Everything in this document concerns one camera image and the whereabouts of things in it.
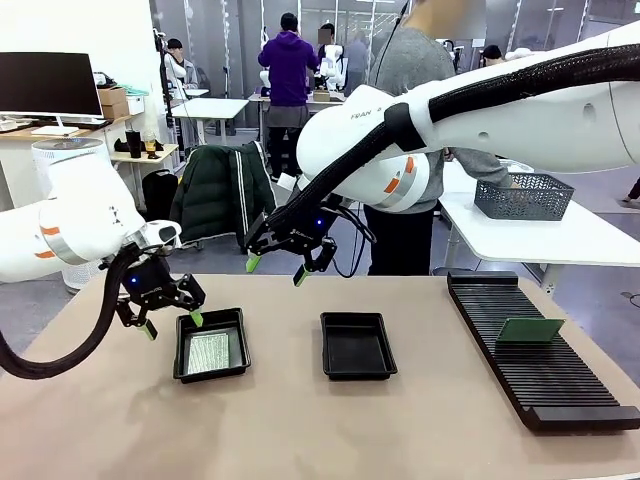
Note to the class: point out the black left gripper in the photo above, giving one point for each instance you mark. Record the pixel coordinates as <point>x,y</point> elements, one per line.
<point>150,282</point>

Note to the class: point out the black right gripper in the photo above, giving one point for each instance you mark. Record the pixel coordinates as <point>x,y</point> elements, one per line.
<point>295,230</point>

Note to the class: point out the green circuit board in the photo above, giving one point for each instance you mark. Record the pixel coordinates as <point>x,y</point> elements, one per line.
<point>530,330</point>
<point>209,354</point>

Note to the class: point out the black ESD tray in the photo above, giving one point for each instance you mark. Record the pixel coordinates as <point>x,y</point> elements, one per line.
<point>356,350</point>
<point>240,345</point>

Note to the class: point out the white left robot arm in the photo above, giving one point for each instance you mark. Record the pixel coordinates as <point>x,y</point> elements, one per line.
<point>75,225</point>

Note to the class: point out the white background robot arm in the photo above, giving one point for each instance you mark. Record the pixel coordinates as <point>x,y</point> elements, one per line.
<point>334,65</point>

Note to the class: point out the dark green puffer jacket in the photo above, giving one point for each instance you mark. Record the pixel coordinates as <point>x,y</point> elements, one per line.
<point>215,195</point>

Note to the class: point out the person in grey sweater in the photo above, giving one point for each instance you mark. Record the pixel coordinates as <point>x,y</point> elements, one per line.
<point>400,240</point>

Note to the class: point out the black backpack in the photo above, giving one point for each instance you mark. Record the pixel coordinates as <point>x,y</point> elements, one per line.
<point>159,197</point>

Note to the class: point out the small wooden side table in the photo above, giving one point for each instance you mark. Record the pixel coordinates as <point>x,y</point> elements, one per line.
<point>150,155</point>

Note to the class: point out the white background work table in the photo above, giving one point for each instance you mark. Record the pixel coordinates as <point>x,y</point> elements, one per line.
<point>210,107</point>

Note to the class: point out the black tumbler cup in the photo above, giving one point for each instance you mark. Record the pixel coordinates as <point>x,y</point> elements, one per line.
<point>134,145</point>

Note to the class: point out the person with purple hoodie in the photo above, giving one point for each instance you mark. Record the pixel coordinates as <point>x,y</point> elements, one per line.
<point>287,70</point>

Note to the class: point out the white cylindrical air purifier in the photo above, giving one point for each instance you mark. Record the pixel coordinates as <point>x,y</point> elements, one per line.
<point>70,150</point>

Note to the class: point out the seated person in grey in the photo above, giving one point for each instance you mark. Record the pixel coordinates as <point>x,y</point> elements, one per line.
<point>182,67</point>

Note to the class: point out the brown cardboard box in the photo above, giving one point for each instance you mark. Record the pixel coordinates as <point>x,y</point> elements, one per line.
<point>113,102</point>

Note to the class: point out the white side table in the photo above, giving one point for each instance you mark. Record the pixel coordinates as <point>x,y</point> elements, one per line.
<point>525,240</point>

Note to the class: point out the grey plastic basket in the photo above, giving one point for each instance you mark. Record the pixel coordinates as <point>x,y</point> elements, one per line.
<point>522,197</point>

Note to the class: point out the black computer monitor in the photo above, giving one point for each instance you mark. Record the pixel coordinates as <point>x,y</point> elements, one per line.
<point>47,85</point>

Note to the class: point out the person in black shirt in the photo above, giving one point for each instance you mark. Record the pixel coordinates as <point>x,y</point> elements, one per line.
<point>492,54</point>

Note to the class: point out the black slotted board rack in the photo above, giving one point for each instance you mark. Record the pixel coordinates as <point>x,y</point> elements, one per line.
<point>550,380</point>

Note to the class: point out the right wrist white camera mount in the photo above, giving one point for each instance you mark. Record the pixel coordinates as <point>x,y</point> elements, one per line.
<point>287,181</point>

